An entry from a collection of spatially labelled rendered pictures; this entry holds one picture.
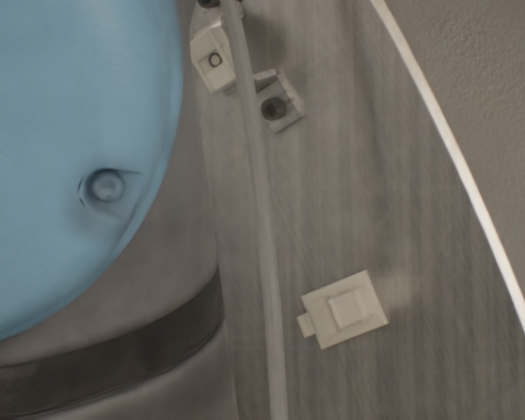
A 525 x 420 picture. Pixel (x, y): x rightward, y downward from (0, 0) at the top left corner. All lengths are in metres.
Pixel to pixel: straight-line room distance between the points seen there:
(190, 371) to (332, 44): 0.32
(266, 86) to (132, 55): 0.37
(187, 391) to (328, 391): 0.33
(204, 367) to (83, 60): 0.08
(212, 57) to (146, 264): 0.33
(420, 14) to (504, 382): 0.10
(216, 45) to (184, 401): 0.31
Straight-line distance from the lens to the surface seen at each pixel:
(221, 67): 1.01
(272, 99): 1.02
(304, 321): 1.02
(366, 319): 1.02
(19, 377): 0.68
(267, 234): 1.00
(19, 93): 0.66
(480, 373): 1.01
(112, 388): 0.69
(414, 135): 1.01
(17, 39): 0.66
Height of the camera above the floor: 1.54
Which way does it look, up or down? 9 degrees down
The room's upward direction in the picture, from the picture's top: 2 degrees counter-clockwise
